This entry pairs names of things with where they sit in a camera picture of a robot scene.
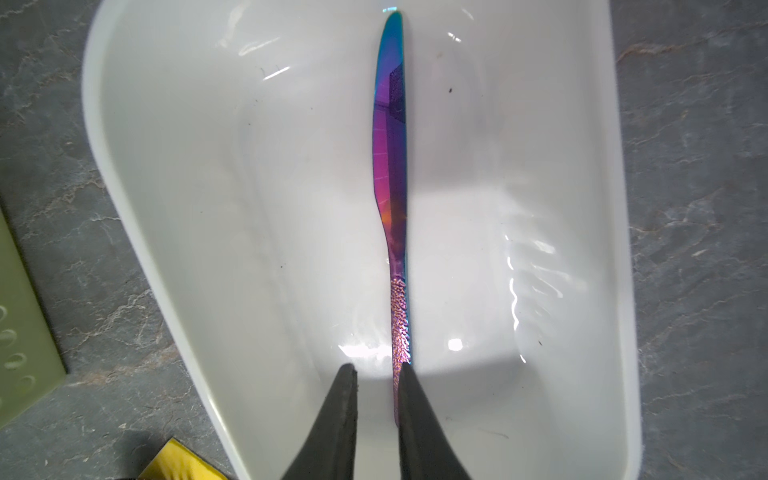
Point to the purple knife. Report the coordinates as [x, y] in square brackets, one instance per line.
[389, 162]

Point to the yellow paper napkin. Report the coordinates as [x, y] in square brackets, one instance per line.
[175, 461]

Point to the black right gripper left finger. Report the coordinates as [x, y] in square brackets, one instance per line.
[330, 447]

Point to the white plastic tub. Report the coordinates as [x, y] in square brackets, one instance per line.
[235, 139]

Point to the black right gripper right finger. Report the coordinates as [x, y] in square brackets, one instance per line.
[424, 450]

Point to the green perforated plastic basket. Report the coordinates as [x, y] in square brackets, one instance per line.
[31, 366]

